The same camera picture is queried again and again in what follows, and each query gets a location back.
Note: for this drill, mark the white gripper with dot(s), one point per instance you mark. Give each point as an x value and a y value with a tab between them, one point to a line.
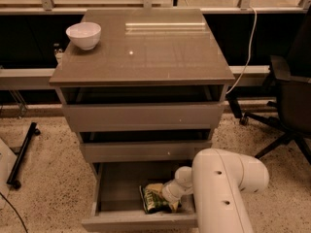
169	191

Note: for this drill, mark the green jalapeno chip bag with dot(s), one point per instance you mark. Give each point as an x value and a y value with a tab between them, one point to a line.
152	202

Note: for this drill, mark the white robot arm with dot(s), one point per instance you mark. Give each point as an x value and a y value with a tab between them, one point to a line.
216	179

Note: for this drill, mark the grey middle drawer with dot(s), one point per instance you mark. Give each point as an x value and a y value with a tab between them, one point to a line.
142	151

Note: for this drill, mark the grey open bottom drawer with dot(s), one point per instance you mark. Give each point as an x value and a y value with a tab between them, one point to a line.
117	203

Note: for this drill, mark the grey top drawer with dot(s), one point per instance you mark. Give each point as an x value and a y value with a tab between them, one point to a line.
92	118

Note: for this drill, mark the grey drawer cabinet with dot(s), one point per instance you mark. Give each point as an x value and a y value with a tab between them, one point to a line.
145	57

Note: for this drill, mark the black wheeled stand leg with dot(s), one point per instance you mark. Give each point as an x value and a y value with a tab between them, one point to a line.
20	154

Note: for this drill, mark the black office chair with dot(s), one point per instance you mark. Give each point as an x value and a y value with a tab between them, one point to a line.
291	75

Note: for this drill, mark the white ceramic bowl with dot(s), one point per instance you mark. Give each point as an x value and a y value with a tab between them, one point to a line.
84	35

